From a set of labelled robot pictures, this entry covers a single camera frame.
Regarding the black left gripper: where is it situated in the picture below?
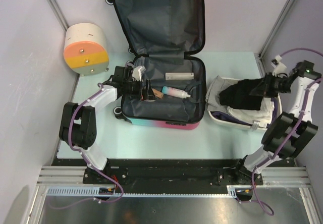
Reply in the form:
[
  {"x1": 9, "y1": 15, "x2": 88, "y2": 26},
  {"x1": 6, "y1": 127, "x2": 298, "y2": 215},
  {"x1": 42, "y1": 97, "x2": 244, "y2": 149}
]
[{"x1": 123, "y1": 78, "x2": 157, "y2": 101}]

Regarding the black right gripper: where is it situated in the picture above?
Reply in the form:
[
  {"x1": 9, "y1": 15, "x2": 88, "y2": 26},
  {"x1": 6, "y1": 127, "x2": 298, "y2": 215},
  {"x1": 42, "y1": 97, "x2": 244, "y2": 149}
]
[{"x1": 250, "y1": 73, "x2": 291, "y2": 99}]

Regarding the brown cylindrical cosmetic tube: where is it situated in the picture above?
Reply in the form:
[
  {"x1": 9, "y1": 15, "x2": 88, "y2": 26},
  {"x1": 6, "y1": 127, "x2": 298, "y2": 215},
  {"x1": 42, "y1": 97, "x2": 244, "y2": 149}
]
[{"x1": 152, "y1": 88, "x2": 164, "y2": 99}]

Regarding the pink and teal lotion tube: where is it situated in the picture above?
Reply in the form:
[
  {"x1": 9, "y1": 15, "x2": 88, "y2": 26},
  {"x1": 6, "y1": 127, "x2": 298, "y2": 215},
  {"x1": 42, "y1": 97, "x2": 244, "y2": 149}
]
[{"x1": 161, "y1": 86, "x2": 191, "y2": 99}]

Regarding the white rectangular plastic basin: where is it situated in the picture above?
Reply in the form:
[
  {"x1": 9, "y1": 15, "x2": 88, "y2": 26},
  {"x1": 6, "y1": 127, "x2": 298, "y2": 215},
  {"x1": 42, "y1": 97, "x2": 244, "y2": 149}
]
[{"x1": 206, "y1": 76, "x2": 282, "y2": 132}]

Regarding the pink and teal kids suitcase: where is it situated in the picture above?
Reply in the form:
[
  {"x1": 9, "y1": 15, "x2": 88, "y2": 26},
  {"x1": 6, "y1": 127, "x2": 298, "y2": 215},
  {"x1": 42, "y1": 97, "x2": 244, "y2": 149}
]
[{"x1": 105, "y1": 0, "x2": 206, "y2": 130}]

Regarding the cream and orange drawer box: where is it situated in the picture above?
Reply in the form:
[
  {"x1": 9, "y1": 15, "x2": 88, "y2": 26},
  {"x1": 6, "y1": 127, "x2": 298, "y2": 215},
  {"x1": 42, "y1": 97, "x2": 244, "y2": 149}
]
[{"x1": 63, "y1": 23, "x2": 109, "y2": 76}]

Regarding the purple garment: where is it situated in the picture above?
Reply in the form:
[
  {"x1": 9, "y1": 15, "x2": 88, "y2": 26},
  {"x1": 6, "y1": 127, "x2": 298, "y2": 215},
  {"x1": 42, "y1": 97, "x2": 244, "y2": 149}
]
[{"x1": 210, "y1": 111, "x2": 251, "y2": 126}]

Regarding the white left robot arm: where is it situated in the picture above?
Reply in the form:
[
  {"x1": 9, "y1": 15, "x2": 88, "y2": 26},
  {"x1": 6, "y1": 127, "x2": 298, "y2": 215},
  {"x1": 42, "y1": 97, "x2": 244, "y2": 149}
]
[{"x1": 59, "y1": 65, "x2": 155, "y2": 184}]

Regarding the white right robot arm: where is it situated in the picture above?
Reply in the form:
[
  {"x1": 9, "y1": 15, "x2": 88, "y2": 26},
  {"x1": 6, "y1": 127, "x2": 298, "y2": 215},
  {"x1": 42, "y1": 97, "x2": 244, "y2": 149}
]
[{"x1": 233, "y1": 59, "x2": 321, "y2": 184}]

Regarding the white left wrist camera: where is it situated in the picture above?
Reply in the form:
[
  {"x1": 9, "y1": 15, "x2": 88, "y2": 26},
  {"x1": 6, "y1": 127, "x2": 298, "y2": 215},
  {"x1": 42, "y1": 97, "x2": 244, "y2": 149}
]
[{"x1": 132, "y1": 66, "x2": 146, "y2": 81}]

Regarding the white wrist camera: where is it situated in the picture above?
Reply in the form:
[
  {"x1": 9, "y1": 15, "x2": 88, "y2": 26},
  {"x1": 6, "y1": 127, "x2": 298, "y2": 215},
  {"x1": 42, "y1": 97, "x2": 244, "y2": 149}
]
[
  {"x1": 132, "y1": 66, "x2": 146, "y2": 81},
  {"x1": 271, "y1": 55, "x2": 287, "y2": 76}
]

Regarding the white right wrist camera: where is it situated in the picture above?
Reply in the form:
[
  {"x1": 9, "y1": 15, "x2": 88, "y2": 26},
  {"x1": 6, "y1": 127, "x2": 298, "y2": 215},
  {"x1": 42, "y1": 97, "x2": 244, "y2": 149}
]
[{"x1": 271, "y1": 55, "x2": 287, "y2": 76}]

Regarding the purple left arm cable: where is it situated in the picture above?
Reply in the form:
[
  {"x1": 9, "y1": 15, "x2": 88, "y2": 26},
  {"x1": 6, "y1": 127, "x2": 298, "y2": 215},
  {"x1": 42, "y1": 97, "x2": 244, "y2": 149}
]
[{"x1": 46, "y1": 60, "x2": 137, "y2": 209}]

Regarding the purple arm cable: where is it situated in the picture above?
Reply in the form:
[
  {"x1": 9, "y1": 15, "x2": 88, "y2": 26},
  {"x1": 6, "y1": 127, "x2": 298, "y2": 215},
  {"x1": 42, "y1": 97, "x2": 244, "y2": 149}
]
[
  {"x1": 46, "y1": 60, "x2": 137, "y2": 209},
  {"x1": 251, "y1": 47, "x2": 323, "y2": 217}
]

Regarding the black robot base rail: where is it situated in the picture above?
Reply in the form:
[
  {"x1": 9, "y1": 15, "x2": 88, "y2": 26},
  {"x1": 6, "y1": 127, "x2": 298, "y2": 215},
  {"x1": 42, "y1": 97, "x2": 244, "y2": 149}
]
[{"x1": 51, "y1": 158, "x2": 296, "y2": 187}]

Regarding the white slotted cable duct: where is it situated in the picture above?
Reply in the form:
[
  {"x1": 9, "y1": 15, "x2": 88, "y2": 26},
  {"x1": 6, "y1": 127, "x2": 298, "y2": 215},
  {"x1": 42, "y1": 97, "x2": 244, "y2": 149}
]
[{"x1": 46, "y1": 186, "x2": 252, "y2": 198}]

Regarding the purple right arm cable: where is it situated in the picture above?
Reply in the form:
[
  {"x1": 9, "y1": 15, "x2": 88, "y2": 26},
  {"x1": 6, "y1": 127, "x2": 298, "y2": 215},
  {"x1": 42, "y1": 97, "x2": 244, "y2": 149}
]
[{"x1": 251, "y1": 47, "x2": 323, "y2": 217}]

